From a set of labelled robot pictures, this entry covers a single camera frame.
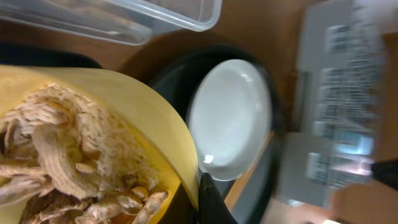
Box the yellow bowl with food scraps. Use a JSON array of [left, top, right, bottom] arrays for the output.
[[1, 65, 199, 223]]

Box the wooden chopstick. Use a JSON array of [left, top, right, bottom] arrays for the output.
[[224, 131, 274, 212]]

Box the blue plastic cup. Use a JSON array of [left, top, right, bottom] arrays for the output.
[[333, 131, 374, 156]]

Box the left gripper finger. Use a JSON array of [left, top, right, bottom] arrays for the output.
[[199, 173, 238, 224]]

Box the grey ceramic plate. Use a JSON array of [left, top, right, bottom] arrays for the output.
[[187, 59, 273, 181]]

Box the grey dishwasher rack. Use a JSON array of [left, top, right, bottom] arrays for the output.
[[277, 0, 385, 207]]

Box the round black tray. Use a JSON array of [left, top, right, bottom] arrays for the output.
[[149, 45, 285, 223]]

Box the pile of food scraps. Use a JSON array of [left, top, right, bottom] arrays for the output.
[[1, 83, 169, 224]]

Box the black rectangular tray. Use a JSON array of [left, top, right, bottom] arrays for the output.
[[1, 42, 102, 68]]

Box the clear plastic bin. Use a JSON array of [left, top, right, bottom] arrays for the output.
[[1, 0, 223, 45]]

